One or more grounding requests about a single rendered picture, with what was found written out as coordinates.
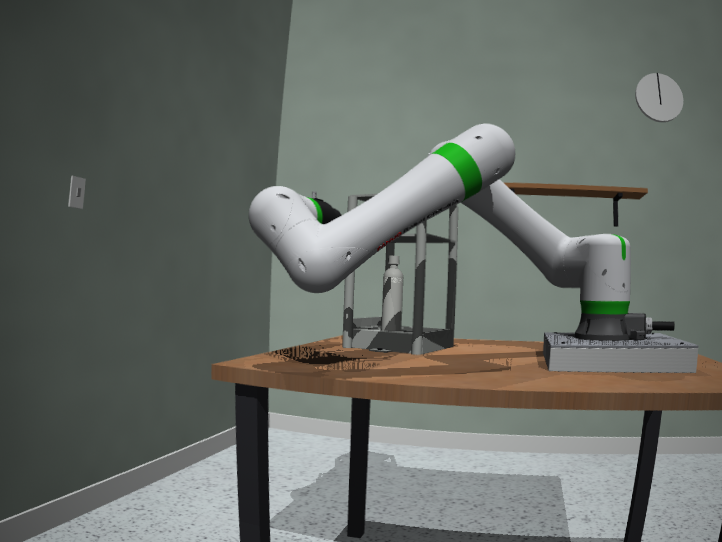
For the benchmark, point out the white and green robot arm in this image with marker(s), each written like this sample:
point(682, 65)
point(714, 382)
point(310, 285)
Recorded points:
point(318, 256)

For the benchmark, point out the grey bottle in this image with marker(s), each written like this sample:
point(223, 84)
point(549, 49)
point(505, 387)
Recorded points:
point(392, 296)

